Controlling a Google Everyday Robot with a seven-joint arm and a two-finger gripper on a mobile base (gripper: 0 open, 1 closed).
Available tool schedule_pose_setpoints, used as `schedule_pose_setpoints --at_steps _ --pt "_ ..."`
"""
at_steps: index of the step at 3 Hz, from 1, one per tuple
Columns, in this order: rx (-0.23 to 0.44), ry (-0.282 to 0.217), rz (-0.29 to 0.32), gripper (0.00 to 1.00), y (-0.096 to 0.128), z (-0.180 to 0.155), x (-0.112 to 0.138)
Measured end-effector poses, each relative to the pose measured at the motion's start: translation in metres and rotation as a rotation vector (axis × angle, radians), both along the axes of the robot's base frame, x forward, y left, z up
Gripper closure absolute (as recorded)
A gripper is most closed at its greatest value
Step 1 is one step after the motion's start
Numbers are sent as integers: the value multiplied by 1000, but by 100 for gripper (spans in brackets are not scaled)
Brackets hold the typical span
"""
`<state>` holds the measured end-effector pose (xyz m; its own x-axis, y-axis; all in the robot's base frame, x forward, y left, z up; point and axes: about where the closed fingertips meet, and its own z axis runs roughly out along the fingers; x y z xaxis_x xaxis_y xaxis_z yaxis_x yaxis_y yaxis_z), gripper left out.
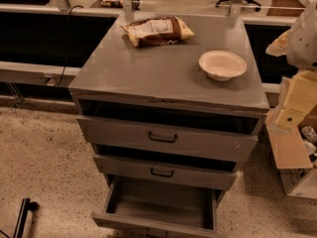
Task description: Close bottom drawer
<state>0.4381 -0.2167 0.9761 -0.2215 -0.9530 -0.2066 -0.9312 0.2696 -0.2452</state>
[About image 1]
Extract grey bottom drawer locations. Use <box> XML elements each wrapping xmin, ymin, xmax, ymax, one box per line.
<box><xmin>92</xmin><ymin>177</ymin><xmax>224</xmax><ymax>238</ymax></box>

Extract grey drawer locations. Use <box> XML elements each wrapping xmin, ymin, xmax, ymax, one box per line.
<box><xmin>77</xmin><ymin>115</ymin><xmax>258</xmax><ymax>163</ymax></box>
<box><xmin>93</xmin><ymin>155</ymin><xmax>237</xmax><ymax>190</ymax></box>
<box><xmin>92</xmin><ymin>177</ymin><xmax>224</xmax><ymax>238</ymax></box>

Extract grey drawer cabinet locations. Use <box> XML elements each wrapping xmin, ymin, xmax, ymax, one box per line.
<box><xmin>67</xmin><ymin>11</ymin><xmax>270</xmax><ymax>213</ymax></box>

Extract grey middle drawer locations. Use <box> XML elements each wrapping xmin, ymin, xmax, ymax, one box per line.
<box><xmin>93</xmin><ymin>155</ymin><xmax>237</xmax><ymax>190</ymax></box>

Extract grey top drawer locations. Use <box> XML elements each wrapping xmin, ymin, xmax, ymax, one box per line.
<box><xmin>77</xmin><ymin>115</ymin><xmax>258</xmax><ymax>163</ymax></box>

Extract white paper bowl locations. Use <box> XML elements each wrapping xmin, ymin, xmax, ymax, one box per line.
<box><xmin>198</xmin><ymin>51</ymin><xmax>247</xmax><ymax>81</ymax></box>

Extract brown snack bag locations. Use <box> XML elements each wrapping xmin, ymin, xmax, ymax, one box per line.
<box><xmin>122</xmin><ymin>17</ymin><xmax>195</xmax><ymax>48</ymax></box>

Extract open cardboard box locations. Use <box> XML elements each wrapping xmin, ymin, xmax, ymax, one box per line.
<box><xmin>265</xmin><ymin>110</ymin><xmax>317</xmax><ymax>199</ymax></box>

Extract black office chair base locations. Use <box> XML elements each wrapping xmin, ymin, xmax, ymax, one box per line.
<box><xmin>215</xmin><ymin>0</ymin><xmax>263</xmax><ymax>13</ymax></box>

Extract black floor stand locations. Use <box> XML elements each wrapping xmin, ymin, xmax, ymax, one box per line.
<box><xmin>13</xmin><ymin>197</ymin><xmax>39</xmax><ymax>238</ymax></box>

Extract black cable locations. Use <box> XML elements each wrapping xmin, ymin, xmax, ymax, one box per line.
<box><xmin>53</xmin><ymin>5</ymin><xmax>84</xmax><ymax>87</ymax></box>

